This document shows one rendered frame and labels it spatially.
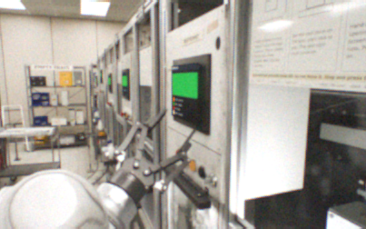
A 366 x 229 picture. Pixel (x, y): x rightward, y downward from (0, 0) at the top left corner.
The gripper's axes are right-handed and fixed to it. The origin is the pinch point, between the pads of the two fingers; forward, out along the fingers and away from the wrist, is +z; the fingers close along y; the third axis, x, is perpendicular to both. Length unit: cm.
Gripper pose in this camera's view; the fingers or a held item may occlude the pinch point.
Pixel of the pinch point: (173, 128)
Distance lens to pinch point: 63.0
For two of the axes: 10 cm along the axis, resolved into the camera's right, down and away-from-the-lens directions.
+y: -8.1, -5.8, 0.7
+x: -3.1, 5.3, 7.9
